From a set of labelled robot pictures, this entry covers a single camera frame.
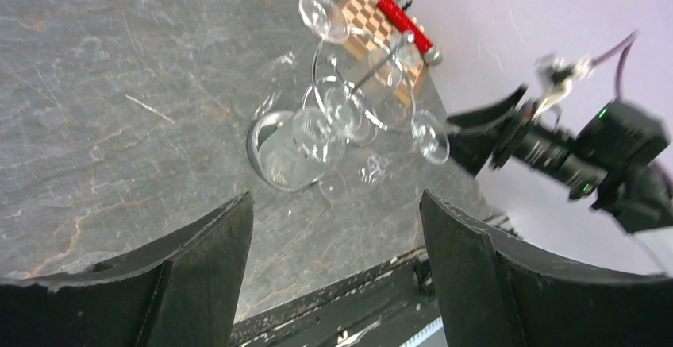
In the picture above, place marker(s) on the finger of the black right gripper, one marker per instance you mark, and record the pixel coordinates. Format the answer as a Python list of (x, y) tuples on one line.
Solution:
[(474, 147), (491, 114)]

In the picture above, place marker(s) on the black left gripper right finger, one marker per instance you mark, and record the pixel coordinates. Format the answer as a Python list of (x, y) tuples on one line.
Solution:
[(494, 289)]

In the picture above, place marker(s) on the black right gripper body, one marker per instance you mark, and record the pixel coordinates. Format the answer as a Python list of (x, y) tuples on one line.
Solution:
[(541, 147)]

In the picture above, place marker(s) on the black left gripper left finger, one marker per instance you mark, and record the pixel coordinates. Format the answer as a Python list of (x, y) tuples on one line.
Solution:
[(178, 290)]

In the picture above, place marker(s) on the chrome wine glass rack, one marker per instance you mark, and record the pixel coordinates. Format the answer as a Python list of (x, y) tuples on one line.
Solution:
[(357, 108)]

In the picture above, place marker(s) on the clear wine glass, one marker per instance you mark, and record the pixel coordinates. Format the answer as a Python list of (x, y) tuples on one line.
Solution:
[(303, 149), (279, 82), (365, 169)]

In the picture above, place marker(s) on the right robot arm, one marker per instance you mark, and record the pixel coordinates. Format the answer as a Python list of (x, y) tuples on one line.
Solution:
[(612, 158)]

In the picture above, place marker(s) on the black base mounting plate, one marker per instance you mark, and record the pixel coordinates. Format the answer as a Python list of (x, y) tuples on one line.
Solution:
[(381, 306)]

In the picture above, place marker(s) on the red glitter microphone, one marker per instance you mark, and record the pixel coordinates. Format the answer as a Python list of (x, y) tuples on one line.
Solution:
[(397, 15)]

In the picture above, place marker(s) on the wooden chessboard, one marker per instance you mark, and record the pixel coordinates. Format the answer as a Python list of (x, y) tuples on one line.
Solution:
[(365, 15)]

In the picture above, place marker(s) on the white cable duct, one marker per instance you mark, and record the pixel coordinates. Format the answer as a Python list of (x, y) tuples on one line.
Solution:
[(424, 334)]

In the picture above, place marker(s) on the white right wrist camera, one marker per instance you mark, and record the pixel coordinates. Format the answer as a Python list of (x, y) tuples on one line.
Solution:
[(556, 77)]

